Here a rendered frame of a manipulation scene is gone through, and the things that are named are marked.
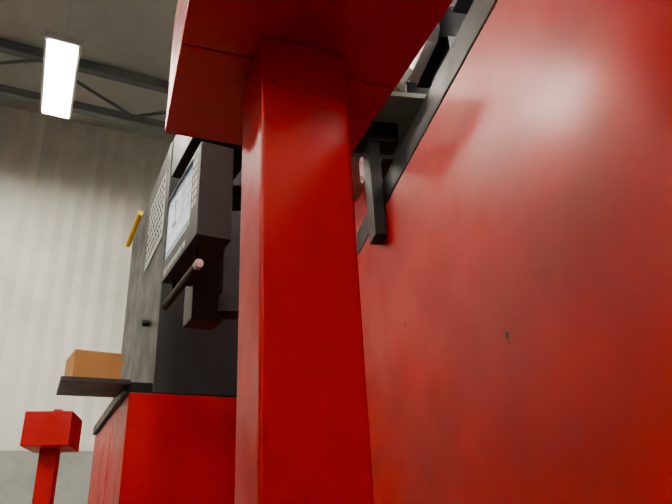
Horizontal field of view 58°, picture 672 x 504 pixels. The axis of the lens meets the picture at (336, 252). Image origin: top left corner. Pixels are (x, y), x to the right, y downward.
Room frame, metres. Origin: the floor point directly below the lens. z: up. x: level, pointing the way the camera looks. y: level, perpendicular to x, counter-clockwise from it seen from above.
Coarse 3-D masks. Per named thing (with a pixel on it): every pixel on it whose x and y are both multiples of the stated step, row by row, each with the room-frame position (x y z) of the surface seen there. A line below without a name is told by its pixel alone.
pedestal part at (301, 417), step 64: (256, 64) 0.32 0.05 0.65; (320, 64) 0.32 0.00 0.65; (256, 128) 0.32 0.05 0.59; (320, 128) 0.32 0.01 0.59; (256, 192) 0.32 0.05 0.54; (320, 192) 0.32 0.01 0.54; (256, 256) 0.32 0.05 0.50; (320, 256) 0.32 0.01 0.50; (256, 320) 0.31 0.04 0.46; (320, 320) 0.32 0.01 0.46; (256, 384) 0.31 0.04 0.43; (320, 384) 0.32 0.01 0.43; (256, 448) 0.31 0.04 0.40; (320, 448) 0.32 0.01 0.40
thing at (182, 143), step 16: (176, 144) 2.15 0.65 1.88; (192, 144) 1.97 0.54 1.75; (224, 144) 1.98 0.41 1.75; (176, 160) 2.13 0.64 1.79; (240, 160) 2.09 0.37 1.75; (176, 176) 2.19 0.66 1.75; (208, 272) 2.17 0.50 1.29; (192, 288) 2.15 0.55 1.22; (208, 288) 2.17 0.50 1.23; (192, 304) 2.15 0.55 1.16; (208, 304) 2.18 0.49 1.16; (192, 320) 2.17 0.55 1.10; (208, 320) 2.18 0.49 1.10
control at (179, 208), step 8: (192, 168) 1.83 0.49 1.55; (184, 184) 1.92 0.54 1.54; (176, 192) 2.02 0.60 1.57; (184, 192) 1.91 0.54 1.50; (176, 200) 2.01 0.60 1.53; (184, 200) 1.90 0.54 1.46; (176, 208) 2.00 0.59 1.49; (184, 208) 1.90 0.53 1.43; (168, 216) 2.11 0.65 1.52; (176, 216) 2.00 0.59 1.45; (184, 216) 1.89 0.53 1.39; (168, 224) 2.10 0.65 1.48; (176, 224) 1.99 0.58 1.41; (184, 224) 1.89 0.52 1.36; (168, 232) 2.09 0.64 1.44; (176, 232) 1.98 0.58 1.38; (168, 240) 2.09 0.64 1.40; (176, 240) 1.97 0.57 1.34; (168, 248) 2.08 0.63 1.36
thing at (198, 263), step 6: (198, 252) 1.84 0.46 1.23; (198, 258) 1.84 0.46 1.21; (192, 264) 1.83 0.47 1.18; (198, 264) 1.81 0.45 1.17; (192, 270) 1.85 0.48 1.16; (198, 270) 1.85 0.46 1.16; (186, 276) 1.90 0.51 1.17; (192, 276) 1.89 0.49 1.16; (174, 282) 2.09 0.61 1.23; (180, 282) 1.96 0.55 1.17; (186, 282) 1.94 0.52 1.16; (174, 288) 2.03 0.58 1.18; (180, 288) 1.99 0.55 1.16; (174, 294) 2.05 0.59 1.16; (168, 300) 2.11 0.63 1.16; (162, 306) 2.18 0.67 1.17; (168, 306) 2.17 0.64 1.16
